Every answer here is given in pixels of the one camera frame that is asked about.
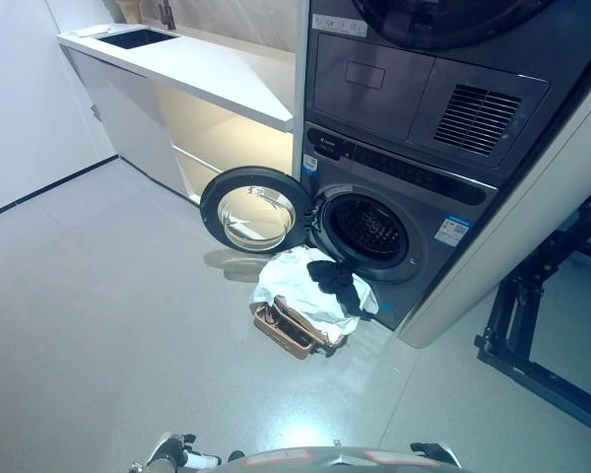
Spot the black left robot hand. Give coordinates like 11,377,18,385
166,432,223,473

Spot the brown woven laundry basket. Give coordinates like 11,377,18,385
249,295,349,360

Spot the black rectangular sink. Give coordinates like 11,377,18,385
94,28,178,50

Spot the black metal frame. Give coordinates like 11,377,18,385
475,189,591,395

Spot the white cloth garment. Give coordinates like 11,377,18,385
249,247,380,341

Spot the black cloth garment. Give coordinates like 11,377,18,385
306,259,366,319

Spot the grey robot torso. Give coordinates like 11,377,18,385
226,445,454,473

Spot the round washer door with glass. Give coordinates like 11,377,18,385
199,166,312,253

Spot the dark sink faucet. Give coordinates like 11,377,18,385
157,0,177,31

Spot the grey front-load washing machine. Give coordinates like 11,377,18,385
299,120,498,331

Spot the grey tumble dryer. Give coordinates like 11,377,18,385
307,0,591,188

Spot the white counter cabinet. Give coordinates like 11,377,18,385
56,23,296,206

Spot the wide blue white energy label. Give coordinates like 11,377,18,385
435,214,475,243

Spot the white dryer label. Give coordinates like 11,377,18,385
312,13,369,38

